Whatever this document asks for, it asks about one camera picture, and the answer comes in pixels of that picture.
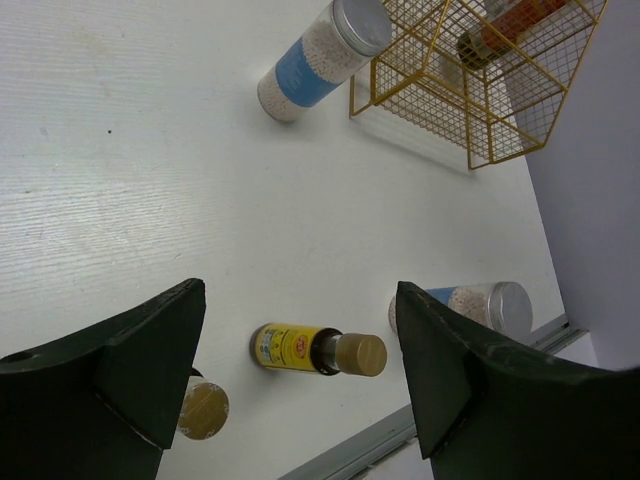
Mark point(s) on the far blue label spice jar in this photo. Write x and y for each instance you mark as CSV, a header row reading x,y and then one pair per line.
x,y
347,35

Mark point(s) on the near blue label spice jar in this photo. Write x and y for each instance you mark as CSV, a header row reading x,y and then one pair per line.
x,y
503,306

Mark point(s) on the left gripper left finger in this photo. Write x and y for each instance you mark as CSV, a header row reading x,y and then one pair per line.
x,y
103,402

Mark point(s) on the aluminium table frame rail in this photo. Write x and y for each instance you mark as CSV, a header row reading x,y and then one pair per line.
x,y
380,442

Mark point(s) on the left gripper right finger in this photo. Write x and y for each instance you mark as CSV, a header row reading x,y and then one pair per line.
x,y
488,407

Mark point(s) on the soy sauce bottle red label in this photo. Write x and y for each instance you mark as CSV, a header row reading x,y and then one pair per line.
x,y
504,26

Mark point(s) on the yellow wire basket rack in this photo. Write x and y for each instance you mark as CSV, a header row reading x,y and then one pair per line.
x,y
498,113

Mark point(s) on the right small yellow bottle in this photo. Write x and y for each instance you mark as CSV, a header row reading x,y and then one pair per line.
x,y
324,351

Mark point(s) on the left small yellow bottle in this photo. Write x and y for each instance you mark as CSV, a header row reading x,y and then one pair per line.
x,y
205,408

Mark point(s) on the blue label spice jar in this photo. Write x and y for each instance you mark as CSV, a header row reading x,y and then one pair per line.
x,y
503,306
347,35

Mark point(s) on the small yellow bottle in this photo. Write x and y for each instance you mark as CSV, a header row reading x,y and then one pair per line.
x,y
205,408
324,351

